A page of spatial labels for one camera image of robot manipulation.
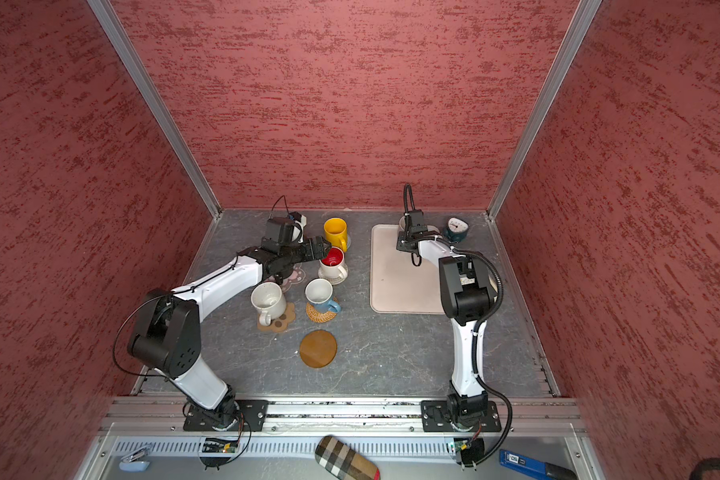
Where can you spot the teal cat mug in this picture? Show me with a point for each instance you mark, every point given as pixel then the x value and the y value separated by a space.
pixel 456 230

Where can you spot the small stapler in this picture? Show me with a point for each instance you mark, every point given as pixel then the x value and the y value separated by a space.
pixel 136 461

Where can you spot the multicolour woven round coaster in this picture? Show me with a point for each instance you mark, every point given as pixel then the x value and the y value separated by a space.
pixel 334 274

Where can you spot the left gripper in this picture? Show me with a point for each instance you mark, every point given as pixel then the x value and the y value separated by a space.
pixel 310 254

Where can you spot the pink flower coaster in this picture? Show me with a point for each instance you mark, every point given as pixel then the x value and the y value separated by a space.
pixel 296 277

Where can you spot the white blue mug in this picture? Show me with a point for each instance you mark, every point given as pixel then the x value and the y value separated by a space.
pixel 320 295

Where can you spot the cork paw print coaster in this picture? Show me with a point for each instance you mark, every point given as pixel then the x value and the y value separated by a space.
pixel 280 324

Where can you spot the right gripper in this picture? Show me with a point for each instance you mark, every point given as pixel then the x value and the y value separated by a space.
pixel 402 243

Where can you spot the red interior mug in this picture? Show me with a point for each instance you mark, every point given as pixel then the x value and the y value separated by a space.
pixel 334 257

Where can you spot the yellow mug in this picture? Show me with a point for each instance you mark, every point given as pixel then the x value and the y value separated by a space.
pixel 336 232

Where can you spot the beige tray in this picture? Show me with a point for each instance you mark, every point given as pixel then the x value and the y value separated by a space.
pixel 396 285

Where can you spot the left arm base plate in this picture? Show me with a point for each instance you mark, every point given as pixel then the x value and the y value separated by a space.
pixel 250 414

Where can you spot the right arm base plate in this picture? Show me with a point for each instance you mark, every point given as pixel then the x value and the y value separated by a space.
pixel 437 417

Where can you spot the plaid case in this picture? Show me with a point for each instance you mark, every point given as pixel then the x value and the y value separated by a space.
pixel 344 462

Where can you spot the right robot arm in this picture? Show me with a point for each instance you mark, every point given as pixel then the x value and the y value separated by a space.
pixel 471 292

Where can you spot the rattan round coaster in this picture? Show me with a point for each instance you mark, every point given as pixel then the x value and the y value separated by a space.
pixel 321 315

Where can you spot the blue tool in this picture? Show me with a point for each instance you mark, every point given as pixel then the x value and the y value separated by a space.
pixel 533 468

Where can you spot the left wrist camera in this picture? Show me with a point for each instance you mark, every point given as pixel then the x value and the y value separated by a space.
pixel 286 230

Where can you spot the brown wooden round coaster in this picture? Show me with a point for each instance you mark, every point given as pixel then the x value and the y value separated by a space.
pixel 318 349

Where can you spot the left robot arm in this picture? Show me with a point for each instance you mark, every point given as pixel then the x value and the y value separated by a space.
pixel 167 335

